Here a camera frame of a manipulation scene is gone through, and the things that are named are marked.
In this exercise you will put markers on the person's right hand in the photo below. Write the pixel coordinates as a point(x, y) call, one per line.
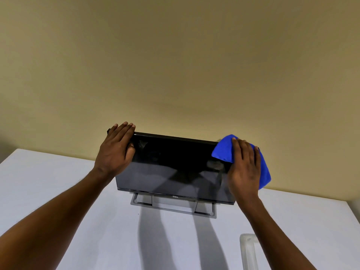
point(245, 174)

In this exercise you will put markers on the person's left hand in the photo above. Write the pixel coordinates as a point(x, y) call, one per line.
point(112, 154)

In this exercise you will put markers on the person's left middle finger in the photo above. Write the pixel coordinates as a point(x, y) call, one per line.
point(126, 132)

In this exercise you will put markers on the person's left thumb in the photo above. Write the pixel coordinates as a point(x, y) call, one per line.
point(130, 155)

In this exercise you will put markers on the person's right middle finger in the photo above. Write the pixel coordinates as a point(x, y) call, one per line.
point(243, 152)

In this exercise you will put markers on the person's right little finger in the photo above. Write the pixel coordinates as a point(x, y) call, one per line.
point(257, 157)

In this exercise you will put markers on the person's left little finger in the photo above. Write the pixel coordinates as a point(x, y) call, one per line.
point(111, 132)

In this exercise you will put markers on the person's right thumb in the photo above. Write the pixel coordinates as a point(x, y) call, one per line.
point(230, 175)

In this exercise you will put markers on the blue microfiber cloth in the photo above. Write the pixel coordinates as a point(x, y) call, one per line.
point(225, 150)

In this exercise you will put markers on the black computer monitor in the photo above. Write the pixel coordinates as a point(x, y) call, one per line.
point(174, 165)

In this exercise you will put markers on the person's left forearm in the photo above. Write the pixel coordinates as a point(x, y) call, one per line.
point(53, 219)

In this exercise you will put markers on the person's right forearm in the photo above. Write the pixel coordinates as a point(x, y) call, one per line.
point(274, 236)

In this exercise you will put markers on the grey monitor stand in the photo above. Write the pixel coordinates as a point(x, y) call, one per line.
point(174, 206)

